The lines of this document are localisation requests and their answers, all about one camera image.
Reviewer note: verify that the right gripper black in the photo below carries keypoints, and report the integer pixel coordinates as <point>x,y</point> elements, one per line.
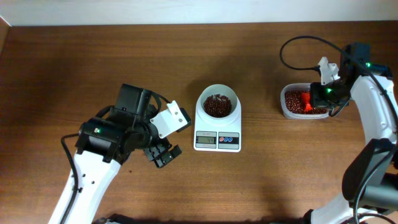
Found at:
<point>315,100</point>

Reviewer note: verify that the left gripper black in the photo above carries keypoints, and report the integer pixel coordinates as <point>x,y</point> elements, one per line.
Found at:
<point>155,152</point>

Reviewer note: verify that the orange measuring scoop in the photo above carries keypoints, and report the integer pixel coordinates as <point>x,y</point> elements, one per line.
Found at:
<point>305,102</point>

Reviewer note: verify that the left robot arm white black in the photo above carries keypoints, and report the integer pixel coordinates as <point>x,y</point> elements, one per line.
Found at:
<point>106,141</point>

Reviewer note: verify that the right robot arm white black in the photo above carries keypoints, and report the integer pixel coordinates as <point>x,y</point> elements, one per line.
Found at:
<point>368,190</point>

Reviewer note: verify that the white digital kitchen scale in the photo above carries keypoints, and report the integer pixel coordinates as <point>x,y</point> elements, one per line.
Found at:
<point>218,134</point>

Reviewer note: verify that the clear plastic bean container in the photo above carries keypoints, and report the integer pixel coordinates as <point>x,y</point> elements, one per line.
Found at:
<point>290,115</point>

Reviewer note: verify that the red adzuki beans in container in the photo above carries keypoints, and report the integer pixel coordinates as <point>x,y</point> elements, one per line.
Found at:
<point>294,103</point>

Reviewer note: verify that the red beans in bowl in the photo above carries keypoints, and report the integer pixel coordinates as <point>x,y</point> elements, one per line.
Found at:
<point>217,106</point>

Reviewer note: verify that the white round bowl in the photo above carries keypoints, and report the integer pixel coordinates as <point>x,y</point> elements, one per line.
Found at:
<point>222,90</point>

